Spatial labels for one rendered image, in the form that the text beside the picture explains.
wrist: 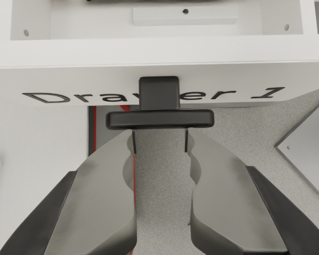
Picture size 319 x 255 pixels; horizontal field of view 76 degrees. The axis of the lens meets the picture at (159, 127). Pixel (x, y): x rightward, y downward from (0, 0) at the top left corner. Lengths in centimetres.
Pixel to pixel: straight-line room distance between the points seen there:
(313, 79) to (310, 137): 107
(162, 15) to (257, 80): 12
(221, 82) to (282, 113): 108
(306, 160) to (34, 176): 116
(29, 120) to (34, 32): 14
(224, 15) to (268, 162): 100
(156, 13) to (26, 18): 12
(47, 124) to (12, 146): 6
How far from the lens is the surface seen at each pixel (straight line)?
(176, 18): 24
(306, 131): 125
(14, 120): 35
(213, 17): 25
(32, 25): 24
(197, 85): 17
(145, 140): 105
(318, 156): 128
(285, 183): 124
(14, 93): 21
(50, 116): 33
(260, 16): 28
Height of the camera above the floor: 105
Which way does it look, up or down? 84 degrees down
